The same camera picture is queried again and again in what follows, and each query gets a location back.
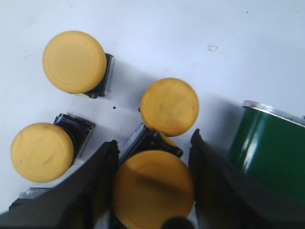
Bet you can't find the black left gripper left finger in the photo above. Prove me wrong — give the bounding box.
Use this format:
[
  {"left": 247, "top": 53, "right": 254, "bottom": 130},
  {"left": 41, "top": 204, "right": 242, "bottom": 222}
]
[{"left": 0, "top": 140, "right": 119, "bottom": 229}]

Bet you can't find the green conveyor belt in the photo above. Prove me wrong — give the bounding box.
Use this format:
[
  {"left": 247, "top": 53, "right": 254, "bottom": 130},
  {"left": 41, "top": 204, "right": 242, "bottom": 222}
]
[{"left": 229, "top": 100, "right": 305, "bottom": 202}]

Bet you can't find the push button bottom left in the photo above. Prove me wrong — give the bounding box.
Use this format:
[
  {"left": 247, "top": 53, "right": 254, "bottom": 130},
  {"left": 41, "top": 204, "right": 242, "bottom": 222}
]
[{"left": 9, "top": 187, "right": 51, "bottom": 211}]

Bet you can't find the yellow mushroom push button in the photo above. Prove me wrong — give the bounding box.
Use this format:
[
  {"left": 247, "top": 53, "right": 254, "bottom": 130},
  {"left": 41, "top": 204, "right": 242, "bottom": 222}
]
[{"left": 112, "top": 123, "right": 194, "bottom": 229}]

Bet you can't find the yellow push button top left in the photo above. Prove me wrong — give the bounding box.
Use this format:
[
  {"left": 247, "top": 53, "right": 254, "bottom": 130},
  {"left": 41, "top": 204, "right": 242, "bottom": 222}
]
[{"left": 42, "top": 31, "right": 114, "bottom": 99}]

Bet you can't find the yellow push button centre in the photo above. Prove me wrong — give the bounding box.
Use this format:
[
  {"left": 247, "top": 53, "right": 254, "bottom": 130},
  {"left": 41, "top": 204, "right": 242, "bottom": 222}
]
[{"left": 140, "top": 78, "right": 199, "bottom": 137}]

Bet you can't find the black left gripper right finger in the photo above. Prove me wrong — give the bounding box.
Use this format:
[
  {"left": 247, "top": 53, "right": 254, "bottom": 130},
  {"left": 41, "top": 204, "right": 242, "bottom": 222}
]
[{"left": 189, "top": 129, "right": 305, "bottom": 229}]

